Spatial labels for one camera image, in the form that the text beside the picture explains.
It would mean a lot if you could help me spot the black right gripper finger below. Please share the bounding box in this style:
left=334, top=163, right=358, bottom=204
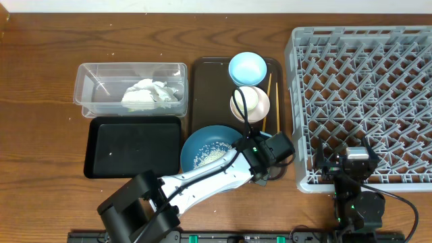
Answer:
left=315, top=138, right=325, bottom=166
left=361, top=136, right=379, bottom=165

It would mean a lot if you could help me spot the rice pile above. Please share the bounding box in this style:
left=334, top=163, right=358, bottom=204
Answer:
left=194, top=142, right=232, bottom=169

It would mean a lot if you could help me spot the dark blue plate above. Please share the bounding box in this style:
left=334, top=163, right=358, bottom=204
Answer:
left=180, top=125, right=249, bottom=194

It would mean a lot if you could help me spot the cream white cup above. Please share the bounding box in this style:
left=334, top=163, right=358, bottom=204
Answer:
left=234, top=86, right=259, bottom=112

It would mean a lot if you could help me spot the white napkin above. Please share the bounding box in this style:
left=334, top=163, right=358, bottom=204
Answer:
left=121, top=78, right=179, bottom=110

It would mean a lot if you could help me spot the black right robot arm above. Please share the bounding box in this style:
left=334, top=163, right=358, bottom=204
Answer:
left=315, top=137, right=385, bottom=242

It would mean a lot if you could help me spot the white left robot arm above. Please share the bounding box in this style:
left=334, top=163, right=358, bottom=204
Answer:
left=97, top=132, right=296, bottom=242

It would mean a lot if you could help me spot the grey dishwasher rack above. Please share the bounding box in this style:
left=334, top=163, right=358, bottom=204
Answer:
left=284, top=26, right=431, bottom=193

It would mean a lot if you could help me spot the wooden chopstick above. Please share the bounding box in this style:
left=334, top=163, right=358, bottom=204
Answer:
left=261, top=73, right=273, bottom=133
left=275, top=82, right=281, bottom=133

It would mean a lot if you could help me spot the dark brown serving tray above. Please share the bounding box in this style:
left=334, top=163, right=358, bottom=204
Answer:
left=186, top=56, right=288, bottom=181

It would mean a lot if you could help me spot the light blue bowl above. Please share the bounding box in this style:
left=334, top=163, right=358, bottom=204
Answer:
left=228, top=52, right=267, bottom=86

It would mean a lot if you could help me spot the clear plastic bin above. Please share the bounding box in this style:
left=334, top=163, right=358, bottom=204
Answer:
left=74, top=62, right=188, bottom=117

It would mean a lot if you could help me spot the black tray bin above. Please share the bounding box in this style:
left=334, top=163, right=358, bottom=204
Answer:
left=84, top=116, right=182, bottom=179

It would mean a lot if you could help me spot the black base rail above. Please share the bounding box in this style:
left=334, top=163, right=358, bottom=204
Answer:
left=66, top=229, right=406, bottom=243

